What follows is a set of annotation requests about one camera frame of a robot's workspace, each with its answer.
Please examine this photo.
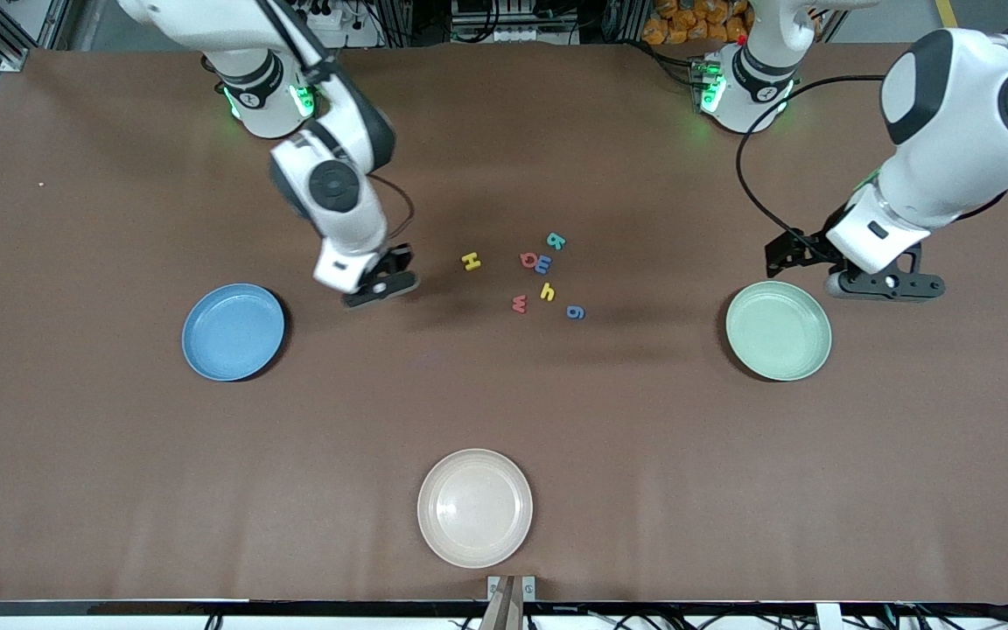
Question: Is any green plate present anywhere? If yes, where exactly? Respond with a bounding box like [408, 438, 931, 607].
[725, 280, 833, 382]

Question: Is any blue plate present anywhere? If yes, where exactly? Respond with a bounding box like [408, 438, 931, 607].
[182, 283, 286, 382]

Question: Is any beige plate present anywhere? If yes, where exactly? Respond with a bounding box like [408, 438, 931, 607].
[417, 449, 534, 570]

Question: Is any orange packet pile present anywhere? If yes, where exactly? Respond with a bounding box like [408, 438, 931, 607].
[642, 0, 754, 46]

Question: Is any white power strip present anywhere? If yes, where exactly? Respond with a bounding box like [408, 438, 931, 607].
[303, 0, 382, 49]

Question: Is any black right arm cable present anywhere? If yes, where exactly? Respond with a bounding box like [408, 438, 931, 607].
[367, 173, 416, 255]

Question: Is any metal table edge bracket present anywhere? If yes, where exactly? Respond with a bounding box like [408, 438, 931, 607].
[487, 575, 536, 605]

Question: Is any black table edge rail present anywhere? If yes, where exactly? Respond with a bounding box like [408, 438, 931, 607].
[0, 599, 1008, 619]

